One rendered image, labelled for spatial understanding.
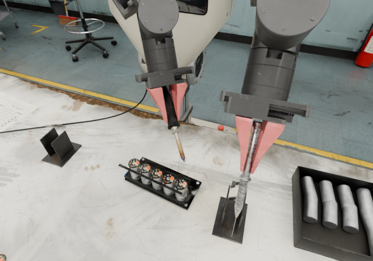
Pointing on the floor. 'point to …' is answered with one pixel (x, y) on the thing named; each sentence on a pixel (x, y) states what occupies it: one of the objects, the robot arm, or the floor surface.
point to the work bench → (148, 132)
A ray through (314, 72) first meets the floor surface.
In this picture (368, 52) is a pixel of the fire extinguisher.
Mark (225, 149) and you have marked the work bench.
